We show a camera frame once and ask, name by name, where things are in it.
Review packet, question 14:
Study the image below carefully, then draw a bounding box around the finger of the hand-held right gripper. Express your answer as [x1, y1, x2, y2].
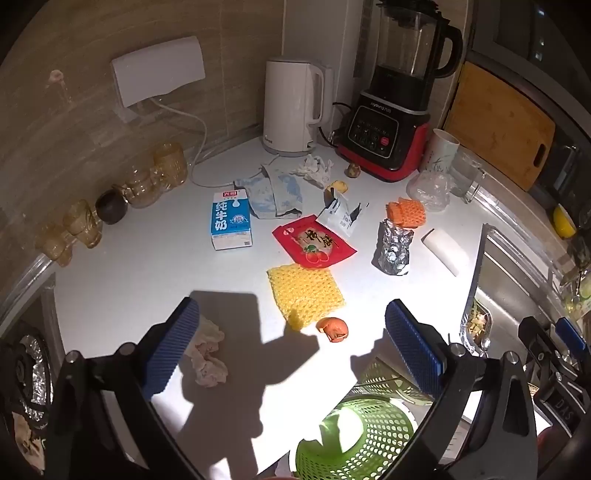
[555, 318, 591, 365]
[517, 316, 557, 394]

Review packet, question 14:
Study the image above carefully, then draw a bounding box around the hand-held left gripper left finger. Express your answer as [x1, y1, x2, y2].
[46, 298, 200, 480]

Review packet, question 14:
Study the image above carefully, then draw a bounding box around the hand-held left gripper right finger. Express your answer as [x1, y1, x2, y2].
[383, 299, 541, 480]

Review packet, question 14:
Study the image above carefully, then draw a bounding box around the green perforated basket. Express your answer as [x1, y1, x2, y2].
[295, 392, 428, 480]

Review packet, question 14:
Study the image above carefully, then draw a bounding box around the orange foam net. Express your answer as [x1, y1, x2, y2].
[387, 198, 426, 229]

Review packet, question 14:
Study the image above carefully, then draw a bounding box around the torn white packet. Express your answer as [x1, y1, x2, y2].
[318, 187, 370, 238]

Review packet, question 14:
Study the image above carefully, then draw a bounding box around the pinkish crumpled tissue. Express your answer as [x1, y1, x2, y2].
[185, 316, 229, 387]

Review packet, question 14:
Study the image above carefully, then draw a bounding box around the pale perforated basket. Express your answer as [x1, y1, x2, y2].
[358, 357, 432, 408]

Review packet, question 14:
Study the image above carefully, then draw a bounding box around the clear glass container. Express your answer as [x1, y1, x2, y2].
[561, 258, 591, 319]

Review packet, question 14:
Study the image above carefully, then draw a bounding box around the sink strainer with scraps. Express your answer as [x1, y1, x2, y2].
[459, 298, 495, 356]

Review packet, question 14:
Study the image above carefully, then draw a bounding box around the steel sink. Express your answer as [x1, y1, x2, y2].
[462, 224, 583, 370]

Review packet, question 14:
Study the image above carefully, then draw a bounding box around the orange peel piece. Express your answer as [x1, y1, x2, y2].
[316, 317, 350, 343]

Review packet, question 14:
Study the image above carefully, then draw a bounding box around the crumpled aluminium foil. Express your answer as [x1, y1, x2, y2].
[378, 220, 415, 276]

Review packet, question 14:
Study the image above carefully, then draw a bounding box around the yellow round object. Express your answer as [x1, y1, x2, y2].
[553, 203, 578, 238]

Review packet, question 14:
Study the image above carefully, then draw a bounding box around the yellow foam net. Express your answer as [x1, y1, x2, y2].
[267, 264, 346, 330]

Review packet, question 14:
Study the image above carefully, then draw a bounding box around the blue and white milk carton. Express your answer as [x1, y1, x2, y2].
[210, 187, 254, 251]

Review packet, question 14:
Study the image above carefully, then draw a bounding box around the amber glass cup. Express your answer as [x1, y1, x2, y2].
[62, 199, 103, 249]
[36, 224, 75, 267]
[121, 166, 164, 208]
[154, 142, 189, 185]

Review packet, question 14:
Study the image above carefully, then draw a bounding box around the dark round cup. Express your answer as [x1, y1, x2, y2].
[95, 188, 129, 225]

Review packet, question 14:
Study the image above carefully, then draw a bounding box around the clear crumpled plastic wrap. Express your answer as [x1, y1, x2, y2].
[406, 171, 451, 213]

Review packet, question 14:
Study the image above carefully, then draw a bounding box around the red snack packet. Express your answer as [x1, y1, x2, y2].
[271, 216, 358, 268]

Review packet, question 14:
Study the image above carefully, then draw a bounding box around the clear glass mug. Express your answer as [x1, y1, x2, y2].
[450, 150, 488, 204]

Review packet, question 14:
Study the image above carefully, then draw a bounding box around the blue grey cloth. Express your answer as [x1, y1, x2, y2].
[235, 164, 303, 220]

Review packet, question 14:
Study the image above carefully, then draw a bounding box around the white printed cup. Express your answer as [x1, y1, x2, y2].
[418, 128, 460, 174]

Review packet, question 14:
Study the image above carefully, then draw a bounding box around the white crumpled tissue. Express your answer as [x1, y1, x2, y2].
[290, 154, 334, 188]

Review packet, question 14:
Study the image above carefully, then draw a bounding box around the black and red blender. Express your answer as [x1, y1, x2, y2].
[335, 0, 464, 183]

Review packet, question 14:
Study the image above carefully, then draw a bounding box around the wooden cutting board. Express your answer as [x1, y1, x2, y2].
[443, 62, 557, 190]

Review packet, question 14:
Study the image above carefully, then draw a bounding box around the white electric kettle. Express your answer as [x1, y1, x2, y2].
[263, 56, 334, 158]

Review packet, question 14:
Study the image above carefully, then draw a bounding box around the white power cable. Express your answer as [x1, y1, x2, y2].
[150, 97, 282, 188]

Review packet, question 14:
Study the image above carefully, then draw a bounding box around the black power cable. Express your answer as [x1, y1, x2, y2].
[327, 102, 356, 149]

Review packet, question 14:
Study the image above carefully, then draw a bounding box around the white wall socket cover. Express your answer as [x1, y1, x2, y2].
[111, 36, 206, 123]

